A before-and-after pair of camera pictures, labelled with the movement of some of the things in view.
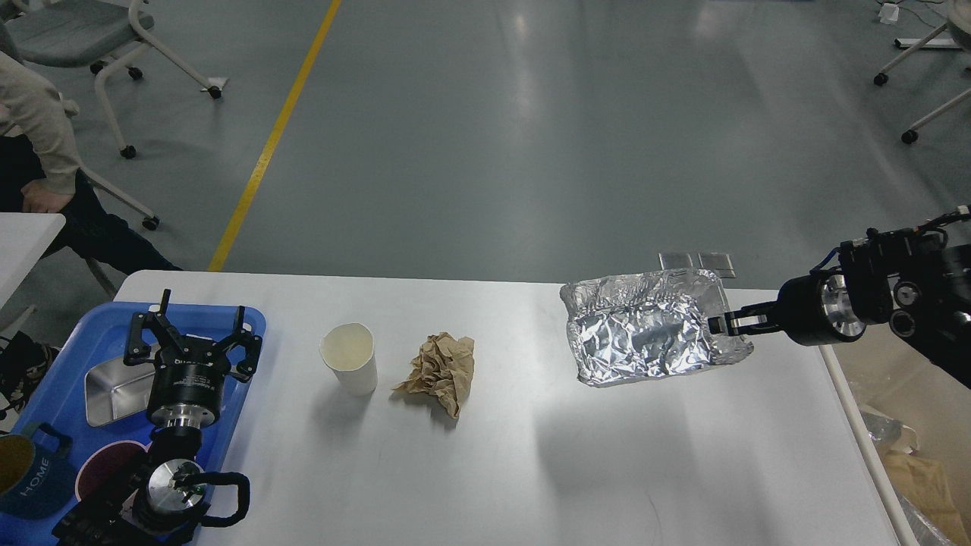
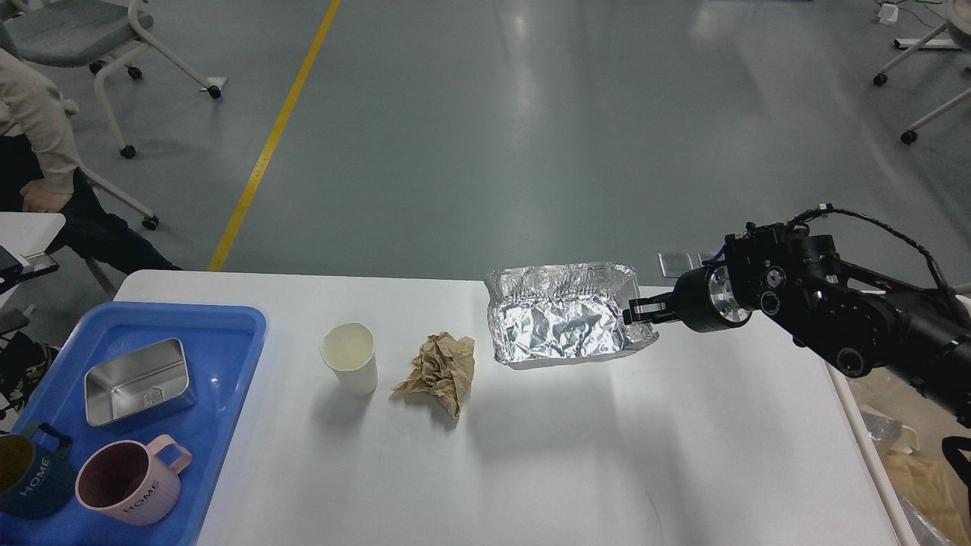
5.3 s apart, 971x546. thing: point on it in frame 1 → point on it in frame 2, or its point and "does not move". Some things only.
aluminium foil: (641, 325) → (551, 312)
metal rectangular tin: (116, 390) does not move
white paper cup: (348, 349) does not move
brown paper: (444, 368) does not move
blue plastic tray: (59, 398) does not move
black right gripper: (813, 310) → (706, 299)
